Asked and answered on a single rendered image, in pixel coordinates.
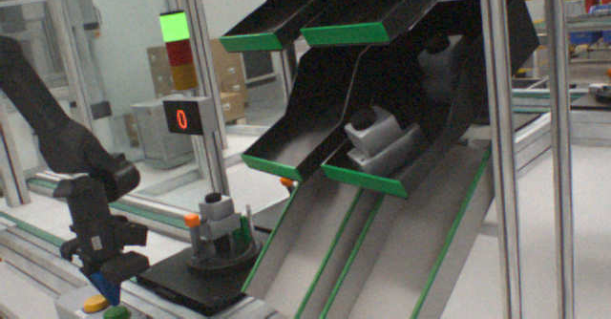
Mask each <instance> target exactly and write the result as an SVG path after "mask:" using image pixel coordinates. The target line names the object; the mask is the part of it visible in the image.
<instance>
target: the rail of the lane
mask: <svg viewBox="0 0 611 319"><path fill-rule="evenodd" d="M0 249H1V253H2V256H3V258H4V259H6V260H5V261H4V262H5V265H6V268H7V269H8V270H10V271H11V272H12V273H14V274H15V275H17V276H18V277H20V278H22V279H23V280H25V281H26V282H28V283H30V284H31V285H33V286H34V287H36V288H38V289H40V290H41V291H43V292H44V293H46V294H48V295H49V296H51V297H52V298H53V299H54V298H56V297H59V296H63V295H65V294H67V293H69V292H71V291H74V290H76V289H78V288H80V287H83V286H85V284H88V285H90V286H92V287H94V286H93V285H92V284H91V283H90V282H89V281H88V280H87V278H86V277H85V276H84V275H83V274H82V273H81V272H79V270H78V269H79V268H80V267H82V266H83V265H82V262H81V260H79V259H78V257H75V256H74V255H72V256H73V261H72V262H69V261H67V260H65V259H63V258H62V256H61V253H60V248H58V247H56V246H54V245H50V244H48V243H46V242H44V241H42V240H40V239H38V238H35V237H33V236H32V235H30V234H28V233H26V232H24V231H22V230H20V229H18V228H16V227H14V226H11V227H8V228H6V232H5V231H3V230H2V229H0ZM120 301H121V302H123V303H125V304H127V305H129V306H130V307H132V308H135V309H137V310H139V311H141V312H143V313H145V314H146V315H147V319H207V318H205V317H203V316H201V315H198V314H196V313H195V312H193V311H191V310H189V309H187V308H183V307H181V306H180V305H179V297H178V295H175V294H173V293H171V292H169V291H166V290H164V289H162V288H160V287H158V288H156V289H155V294H154V293H152V292H150V291H148V290H146V289H143V288H141V287H138V286H136V285H134V284H132V283H129V282H127V281H124V282H122V283H121V292H120Z"/></svg>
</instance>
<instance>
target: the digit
mask: <svg viewBox="0 0 611 319"><path fill-rule="evenodd" d="M172 106H173V110H174V115H175V120H176V124H177V128H178V131H179V132H189V133H191V130H190V126H189V121H188V116H187V112H186V107H185V104H178V103H172Z"/></svg>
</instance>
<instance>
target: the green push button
mask: <svg viewBox="0 0 611 319"><path fill-rule="evenodd" d="M128 315H129V310H128V308H127V307H125V306H115V307H112V308H109V309H107V310H106V311H105V313H104V314H103V319H125V318H127V317H128Z"/></svg>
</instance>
